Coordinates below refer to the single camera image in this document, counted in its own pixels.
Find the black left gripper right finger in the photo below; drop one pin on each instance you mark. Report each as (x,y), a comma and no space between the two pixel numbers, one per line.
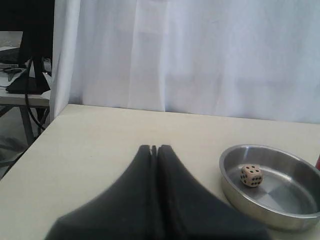
(191,212)

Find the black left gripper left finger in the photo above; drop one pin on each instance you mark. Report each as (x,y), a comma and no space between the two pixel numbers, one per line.
(127,210)

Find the wooden die with black pips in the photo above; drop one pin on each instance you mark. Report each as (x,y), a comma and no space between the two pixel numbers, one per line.
(251,175)

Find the red cylinder game piece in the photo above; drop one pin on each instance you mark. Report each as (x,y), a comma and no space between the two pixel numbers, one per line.
(317,165)

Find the round stainless steel bowl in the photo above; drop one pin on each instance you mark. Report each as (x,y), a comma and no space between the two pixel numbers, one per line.
(288,198)

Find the grey side table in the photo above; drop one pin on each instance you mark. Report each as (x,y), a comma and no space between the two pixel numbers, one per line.
(10,100)

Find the white curtain backdrop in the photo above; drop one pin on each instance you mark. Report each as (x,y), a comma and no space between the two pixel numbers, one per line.
(255,59)

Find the black monitor stand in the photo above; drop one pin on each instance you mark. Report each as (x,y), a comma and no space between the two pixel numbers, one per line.
(35,18)

